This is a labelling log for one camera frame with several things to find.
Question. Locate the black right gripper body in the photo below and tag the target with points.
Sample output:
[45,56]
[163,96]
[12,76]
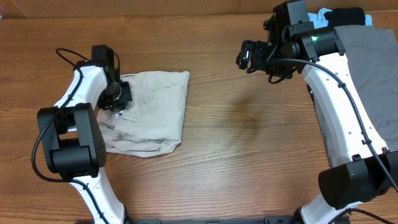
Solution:
[260,53]

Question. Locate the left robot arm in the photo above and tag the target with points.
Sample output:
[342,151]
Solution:
[70,147]

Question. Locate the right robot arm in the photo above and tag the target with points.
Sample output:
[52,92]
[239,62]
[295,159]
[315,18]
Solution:
[361,165]

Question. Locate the beige shorts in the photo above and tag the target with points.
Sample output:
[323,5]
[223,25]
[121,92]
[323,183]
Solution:
[152,123]

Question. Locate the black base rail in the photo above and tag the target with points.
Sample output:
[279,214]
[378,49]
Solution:
[211,221]

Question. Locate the light blue garment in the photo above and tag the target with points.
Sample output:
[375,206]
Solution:
[319,20]

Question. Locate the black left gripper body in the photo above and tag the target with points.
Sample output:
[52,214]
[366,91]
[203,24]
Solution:
[117,96]

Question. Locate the black garment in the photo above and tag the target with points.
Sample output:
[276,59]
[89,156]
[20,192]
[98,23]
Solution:
[346,17]

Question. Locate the grey shorts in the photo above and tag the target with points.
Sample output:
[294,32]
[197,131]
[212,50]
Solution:
[372,62]

